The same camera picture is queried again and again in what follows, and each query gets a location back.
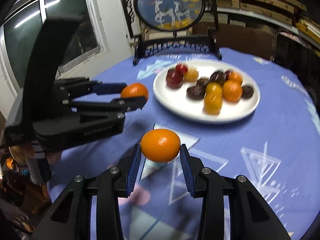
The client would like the white shelf unit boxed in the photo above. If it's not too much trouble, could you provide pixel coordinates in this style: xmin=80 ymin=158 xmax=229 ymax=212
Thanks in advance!
xmin=216 ymin=5 xmax=300 ymax=35

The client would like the black ribbed case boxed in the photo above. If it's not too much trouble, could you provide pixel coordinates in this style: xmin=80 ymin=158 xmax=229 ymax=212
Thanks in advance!
xmin=275 ymin=31 xmax=320 ymax=75

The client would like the stack of tan flat boxes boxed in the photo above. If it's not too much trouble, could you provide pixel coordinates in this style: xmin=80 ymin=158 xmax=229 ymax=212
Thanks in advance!
xmin=216 ymin=0 xmax=320 ymax=38

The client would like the white framed window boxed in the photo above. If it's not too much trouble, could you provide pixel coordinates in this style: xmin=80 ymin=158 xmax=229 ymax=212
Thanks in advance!
xmin=0 ymin=0 xmax=110 ymax=90

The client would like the blue printed tablecloth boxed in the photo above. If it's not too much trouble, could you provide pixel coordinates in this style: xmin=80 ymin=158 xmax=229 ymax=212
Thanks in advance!
xmin=47 ymin=47 xmax=320 ymax=240

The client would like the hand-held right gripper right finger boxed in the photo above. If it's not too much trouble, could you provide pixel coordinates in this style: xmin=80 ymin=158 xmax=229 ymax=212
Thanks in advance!
xmin=179 ymin=144 xmax=293 ymax=240

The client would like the white plate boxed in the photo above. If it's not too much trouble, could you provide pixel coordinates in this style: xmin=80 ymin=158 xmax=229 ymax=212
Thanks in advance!
xmin=153 ymin=60 xmax=260 ymax=123

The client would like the black framed artwork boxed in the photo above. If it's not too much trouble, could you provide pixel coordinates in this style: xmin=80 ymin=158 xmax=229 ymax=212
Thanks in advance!
xmin=119 ymin=0 xmax=142 ymax=39

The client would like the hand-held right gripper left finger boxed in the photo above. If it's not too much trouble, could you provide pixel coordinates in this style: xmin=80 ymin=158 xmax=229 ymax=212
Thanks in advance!
xmin=30 ymin=144 xmax=142 ymax=240

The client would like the orange tangerine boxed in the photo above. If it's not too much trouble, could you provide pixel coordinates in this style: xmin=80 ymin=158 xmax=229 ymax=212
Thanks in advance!
xmin=120 ymin=83 xmax=149 ymax=102
xmin=140 ymin=129 xmax=181 ymax=163
xmin=222 ymin=80 xmax=243 ymax=102
xmin=229 ymin=72 xmax=243 ymax=85

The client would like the person's left hand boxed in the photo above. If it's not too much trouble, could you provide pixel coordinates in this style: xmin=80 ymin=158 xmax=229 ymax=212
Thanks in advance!
xmin=45 ymin=150 xmax=62 ymax=165

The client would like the beige cardboard box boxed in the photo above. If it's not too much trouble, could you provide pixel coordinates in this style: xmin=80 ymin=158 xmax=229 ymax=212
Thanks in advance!
xmin=141 ymin=26 xmax=193 ymax=43

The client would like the brown cardboard box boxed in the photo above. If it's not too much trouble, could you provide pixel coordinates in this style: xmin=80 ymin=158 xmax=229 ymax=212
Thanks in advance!
xmin=194 ymin=21 xmax=278 ymax=58

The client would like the round embroidered deer screen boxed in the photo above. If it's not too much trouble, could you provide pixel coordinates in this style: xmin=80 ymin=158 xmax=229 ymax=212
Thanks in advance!
xmin=132 ymin=0 xmax=223 ymax=66

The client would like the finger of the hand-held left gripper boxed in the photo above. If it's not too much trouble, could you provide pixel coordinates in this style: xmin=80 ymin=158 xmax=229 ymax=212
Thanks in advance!
xmin=54 ymin=77 xmax=128 ymax=98
xmin=62 ymin=96 xmax=148 ymax=122

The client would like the yellow orange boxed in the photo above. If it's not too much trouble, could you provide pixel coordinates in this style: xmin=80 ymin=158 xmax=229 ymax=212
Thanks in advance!
xmin=184 ymin=69 xmax=200 ymax=82
xmin=204 ymin=93 xmax=223 ymax=114
xmin=205 ymin=82 xmax=223 ymax=96

